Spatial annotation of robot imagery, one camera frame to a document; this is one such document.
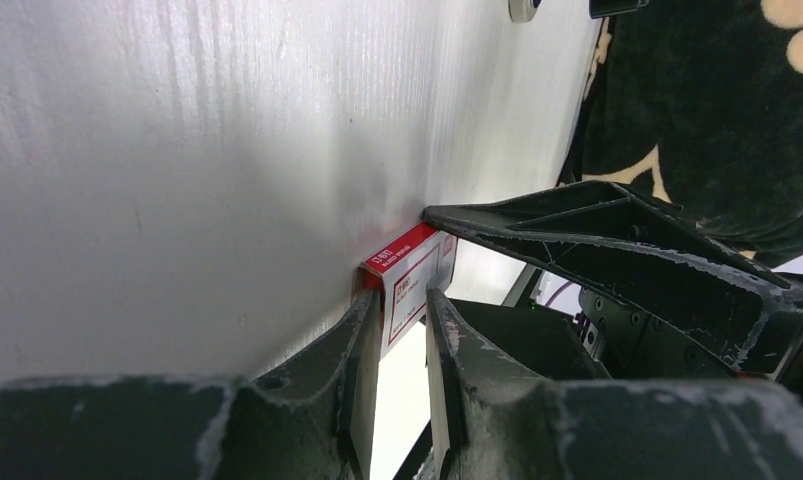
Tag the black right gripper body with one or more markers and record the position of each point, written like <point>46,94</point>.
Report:
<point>633,344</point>

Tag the red white staple box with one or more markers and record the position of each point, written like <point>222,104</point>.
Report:
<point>402,271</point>

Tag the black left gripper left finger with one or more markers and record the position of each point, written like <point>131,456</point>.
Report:
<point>311,417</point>

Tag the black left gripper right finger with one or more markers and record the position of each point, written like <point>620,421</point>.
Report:
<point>514,395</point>

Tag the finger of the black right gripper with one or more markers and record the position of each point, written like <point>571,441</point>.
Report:
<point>635,250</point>

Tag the black floral plush pillow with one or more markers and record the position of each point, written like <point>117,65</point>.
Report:
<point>699,104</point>

